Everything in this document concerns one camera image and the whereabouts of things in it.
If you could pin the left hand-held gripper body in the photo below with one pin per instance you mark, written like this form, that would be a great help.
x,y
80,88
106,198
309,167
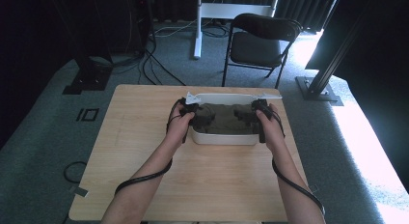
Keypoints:
x,y
189,105

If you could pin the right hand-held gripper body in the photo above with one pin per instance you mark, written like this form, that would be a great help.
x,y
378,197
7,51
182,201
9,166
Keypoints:
x,y
261,108

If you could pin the olive green pants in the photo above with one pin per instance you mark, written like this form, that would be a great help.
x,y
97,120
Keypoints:
x,y
225,119

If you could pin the white plastic bin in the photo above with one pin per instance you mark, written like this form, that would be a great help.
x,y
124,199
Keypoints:
x,y
225,138

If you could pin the person's left hand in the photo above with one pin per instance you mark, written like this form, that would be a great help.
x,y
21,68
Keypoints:
x,y
180,126

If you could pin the person's right hand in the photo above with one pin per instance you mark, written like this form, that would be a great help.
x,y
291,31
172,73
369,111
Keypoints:
x,y
271,130

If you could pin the black metal stand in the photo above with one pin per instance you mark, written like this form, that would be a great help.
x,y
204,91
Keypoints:
x,y
88,77
316,89

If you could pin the black folding chair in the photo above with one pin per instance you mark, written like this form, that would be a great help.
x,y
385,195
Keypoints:
x,y
257,47

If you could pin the grey tape piece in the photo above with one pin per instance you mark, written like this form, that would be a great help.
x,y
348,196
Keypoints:
x,y
81,192

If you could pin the white metal desk frame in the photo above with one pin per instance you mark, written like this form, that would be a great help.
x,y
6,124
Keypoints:
x,y
225,11

